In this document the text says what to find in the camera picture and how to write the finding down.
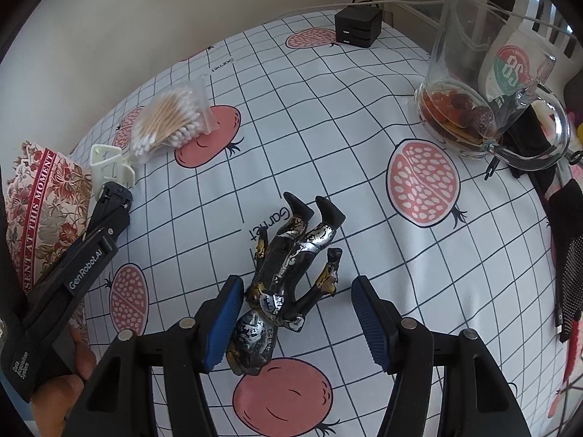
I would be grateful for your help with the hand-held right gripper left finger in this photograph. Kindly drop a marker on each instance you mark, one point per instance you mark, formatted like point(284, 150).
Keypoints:
point(224, 323)

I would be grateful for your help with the black cloth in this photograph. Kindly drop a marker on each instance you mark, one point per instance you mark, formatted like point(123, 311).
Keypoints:
point(528, 136)

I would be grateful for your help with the bag of cotton swabs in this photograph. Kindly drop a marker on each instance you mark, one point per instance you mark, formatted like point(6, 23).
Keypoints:
point(171, 123)

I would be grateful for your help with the black dotted glove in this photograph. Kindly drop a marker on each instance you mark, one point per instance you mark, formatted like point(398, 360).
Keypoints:
point(569, 259)

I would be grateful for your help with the black and gold action figure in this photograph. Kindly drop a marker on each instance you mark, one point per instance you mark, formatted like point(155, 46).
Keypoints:
point(282, 273)

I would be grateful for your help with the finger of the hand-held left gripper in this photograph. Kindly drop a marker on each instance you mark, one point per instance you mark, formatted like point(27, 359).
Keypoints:
point(114, 205)

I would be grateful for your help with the person's left hand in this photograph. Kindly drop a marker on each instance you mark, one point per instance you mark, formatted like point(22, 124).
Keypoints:
point(59, 396)

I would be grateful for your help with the black charger box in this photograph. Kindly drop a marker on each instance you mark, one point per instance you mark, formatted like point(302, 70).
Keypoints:
point(357, 25)

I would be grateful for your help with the white slatted rack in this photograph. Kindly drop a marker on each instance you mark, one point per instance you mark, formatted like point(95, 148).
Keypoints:
point(546, 4)

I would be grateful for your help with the floral paper gift box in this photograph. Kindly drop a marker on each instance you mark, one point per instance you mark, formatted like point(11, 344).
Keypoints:
point(50, 209)

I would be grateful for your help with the desktop with grid fruit cloth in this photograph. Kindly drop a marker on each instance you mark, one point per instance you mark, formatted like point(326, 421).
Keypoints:
point(319, 145)

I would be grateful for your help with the glass mug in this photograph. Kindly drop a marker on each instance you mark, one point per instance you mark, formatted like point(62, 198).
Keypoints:
point(460, 77)

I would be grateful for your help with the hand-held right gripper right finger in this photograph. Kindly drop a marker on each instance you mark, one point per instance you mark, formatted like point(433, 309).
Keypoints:
point(371, 323)

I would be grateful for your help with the white hair claw clip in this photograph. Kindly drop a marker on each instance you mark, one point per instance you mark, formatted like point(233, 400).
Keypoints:
point(107, 159)

